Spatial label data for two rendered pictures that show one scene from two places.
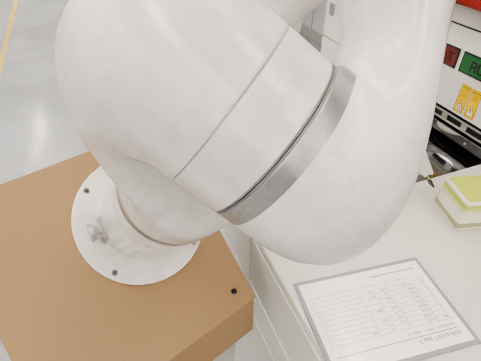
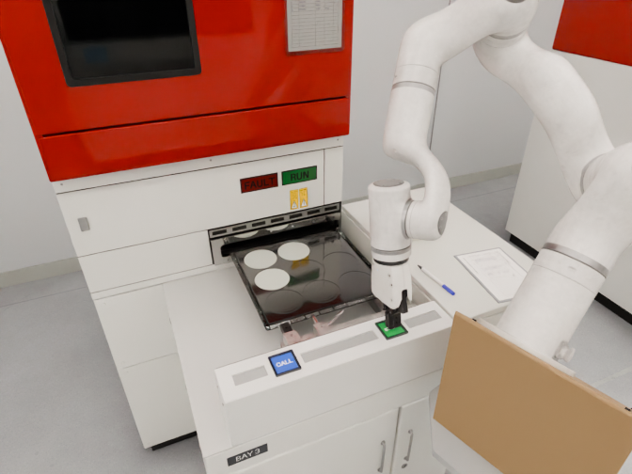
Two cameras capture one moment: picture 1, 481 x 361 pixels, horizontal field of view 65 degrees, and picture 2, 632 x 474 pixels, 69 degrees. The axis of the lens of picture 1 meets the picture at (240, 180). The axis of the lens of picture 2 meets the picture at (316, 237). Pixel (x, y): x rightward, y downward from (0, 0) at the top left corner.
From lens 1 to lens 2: 1.15 m
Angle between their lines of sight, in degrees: 71
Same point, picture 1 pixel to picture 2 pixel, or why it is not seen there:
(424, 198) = not seen: hidden behind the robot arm
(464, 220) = not seen: hidden behind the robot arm
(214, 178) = not seen: outside the picture
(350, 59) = (598, 151)
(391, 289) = (481, 267)
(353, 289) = (489, 279)
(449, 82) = (278, 197)
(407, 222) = (423, 254)
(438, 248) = (442, 247)
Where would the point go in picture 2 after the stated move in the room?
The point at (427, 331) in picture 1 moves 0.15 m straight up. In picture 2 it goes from (502, 260) to (514, 213)
